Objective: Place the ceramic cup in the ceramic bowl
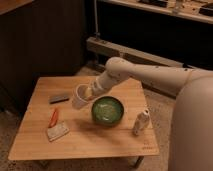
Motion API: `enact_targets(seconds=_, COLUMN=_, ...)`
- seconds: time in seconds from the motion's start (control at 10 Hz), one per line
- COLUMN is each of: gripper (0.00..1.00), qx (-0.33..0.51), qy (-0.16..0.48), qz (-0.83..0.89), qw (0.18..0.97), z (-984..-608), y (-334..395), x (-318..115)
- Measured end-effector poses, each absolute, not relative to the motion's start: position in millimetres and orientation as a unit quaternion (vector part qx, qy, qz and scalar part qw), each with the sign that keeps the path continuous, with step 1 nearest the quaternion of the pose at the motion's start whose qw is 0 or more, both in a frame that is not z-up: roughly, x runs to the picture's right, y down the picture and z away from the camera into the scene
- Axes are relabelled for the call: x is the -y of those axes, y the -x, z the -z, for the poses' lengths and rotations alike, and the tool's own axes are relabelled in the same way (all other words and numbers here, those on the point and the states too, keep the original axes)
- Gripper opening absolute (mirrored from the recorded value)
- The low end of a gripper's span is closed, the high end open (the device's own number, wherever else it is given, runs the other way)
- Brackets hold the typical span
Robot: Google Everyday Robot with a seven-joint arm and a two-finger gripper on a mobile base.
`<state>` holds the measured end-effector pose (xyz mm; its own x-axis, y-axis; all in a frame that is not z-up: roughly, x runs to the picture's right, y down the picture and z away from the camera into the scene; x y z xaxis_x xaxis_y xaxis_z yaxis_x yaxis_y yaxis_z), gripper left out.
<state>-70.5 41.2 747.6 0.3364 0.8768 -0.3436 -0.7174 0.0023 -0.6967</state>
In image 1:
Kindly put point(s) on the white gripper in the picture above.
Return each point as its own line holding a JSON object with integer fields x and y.
{"x": 96, "y": 89}

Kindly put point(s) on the white ceramic cup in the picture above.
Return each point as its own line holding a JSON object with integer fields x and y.
{"x": 78, "y": 99}

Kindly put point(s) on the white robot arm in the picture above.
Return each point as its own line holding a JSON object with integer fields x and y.
{"x": 191, "y": 136}

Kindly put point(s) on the green ceramic bowl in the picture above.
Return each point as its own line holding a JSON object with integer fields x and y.
{"x": 107, "y": 111}

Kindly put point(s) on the dark grey rectangular block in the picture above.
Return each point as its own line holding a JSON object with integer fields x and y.
{"x": 58, "y": 99}

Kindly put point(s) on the wooden table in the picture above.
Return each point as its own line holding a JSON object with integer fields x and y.
{"x": 85, "y": 139}

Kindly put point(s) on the white plastic bottle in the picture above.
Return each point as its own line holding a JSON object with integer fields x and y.
{"x": 141, "y": 122}

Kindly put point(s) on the dark wooden cabinet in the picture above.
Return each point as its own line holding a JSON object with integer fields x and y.
{"x": 43, "y": 38}

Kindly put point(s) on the orange handled scraper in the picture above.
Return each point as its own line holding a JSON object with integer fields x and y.
{"x": 56, "y": 129}

